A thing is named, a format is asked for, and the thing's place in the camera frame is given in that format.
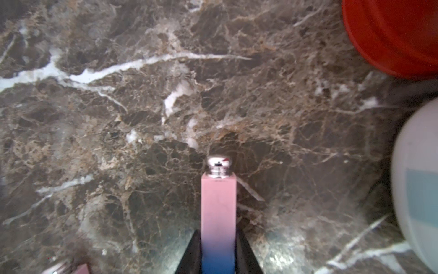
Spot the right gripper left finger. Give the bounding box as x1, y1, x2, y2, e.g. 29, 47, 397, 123
175, 229, 202, 274

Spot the pink blue square lipstick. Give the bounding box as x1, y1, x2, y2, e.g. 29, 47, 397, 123
41, 260, 90, 274
201, 155, 237, 274

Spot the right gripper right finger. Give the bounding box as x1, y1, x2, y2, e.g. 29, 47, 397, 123
236, 228, 263, 274

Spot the red pen holder cup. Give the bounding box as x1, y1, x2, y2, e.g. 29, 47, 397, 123
342, 1, 438, 79

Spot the white round alarm clock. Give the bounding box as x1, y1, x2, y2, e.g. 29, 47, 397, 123
391, 99, 438, 273

